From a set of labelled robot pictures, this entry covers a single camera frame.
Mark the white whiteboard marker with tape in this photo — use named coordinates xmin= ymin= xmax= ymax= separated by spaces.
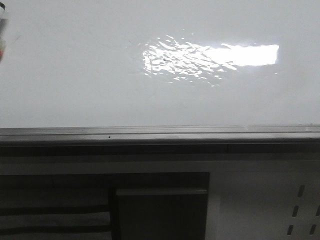
xmin=0 ymin=0 xmax=8 ymax=60

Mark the dark box under whiteboard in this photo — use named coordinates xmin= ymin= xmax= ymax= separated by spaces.
xmin=115 ymin=187 xmax=208 ymax=240

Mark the dark slatted shelf rack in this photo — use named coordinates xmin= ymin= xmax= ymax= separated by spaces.
xmin=0 ymin=172 xmax=210 ymax=240

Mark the white perforated metal panel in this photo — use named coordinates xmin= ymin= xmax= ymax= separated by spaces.
xmin=209 ymin=159 xmax=320 ymax=240

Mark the white whiteboard with aluminium frame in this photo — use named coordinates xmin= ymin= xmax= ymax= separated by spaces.
xmin=0 ymin=0 xmax=320 ymax=152

